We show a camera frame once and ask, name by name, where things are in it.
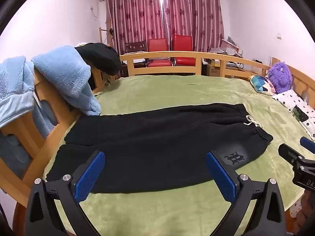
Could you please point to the white floral pillow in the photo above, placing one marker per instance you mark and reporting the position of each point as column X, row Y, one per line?
column 288, row 99

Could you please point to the geometric patterned cushion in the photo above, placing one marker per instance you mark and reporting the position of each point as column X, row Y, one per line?
column 260, row 84

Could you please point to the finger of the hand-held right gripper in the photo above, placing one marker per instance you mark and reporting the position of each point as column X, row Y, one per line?
column 307, row 144
column 289, row 153

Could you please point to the white floral printed bag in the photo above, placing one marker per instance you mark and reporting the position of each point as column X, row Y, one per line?
column 295, row 209

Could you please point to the black garment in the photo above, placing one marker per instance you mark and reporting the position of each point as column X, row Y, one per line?
column 101, row 56

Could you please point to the green fleece blanket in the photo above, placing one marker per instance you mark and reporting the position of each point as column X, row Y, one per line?
column 172, row 91

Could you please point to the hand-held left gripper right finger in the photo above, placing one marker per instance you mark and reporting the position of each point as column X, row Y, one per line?
column 221, row 179

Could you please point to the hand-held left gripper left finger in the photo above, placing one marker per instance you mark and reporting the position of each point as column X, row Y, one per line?
column 89, row 174

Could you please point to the wooden rack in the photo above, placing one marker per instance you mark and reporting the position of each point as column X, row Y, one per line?
column 108, row 33

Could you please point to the dark wooden chair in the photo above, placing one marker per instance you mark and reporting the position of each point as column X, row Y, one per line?
column 135, row 46

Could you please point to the red floral curtain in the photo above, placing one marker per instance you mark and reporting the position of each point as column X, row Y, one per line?
column 135, row 12
column 194, row 9

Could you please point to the purple plush toy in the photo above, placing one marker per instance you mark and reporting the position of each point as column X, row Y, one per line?
column 279, row 77

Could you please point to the red chair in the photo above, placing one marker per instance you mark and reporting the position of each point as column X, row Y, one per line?
column 182, row 44
column 157, row 45

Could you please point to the cardboard box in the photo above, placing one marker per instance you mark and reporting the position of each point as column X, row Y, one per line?
column 212, row 70

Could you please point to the wooden bed frame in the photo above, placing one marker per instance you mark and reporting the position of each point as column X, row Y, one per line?
column 160, row 54

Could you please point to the black pants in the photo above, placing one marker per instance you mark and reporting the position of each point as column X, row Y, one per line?
column 147, row 140

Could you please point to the light blue fleece robe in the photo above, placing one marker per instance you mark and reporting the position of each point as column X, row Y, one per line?
column 61, row 66

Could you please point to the pile of cardboard sheets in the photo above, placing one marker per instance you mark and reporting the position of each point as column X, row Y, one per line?
column 230, row 45

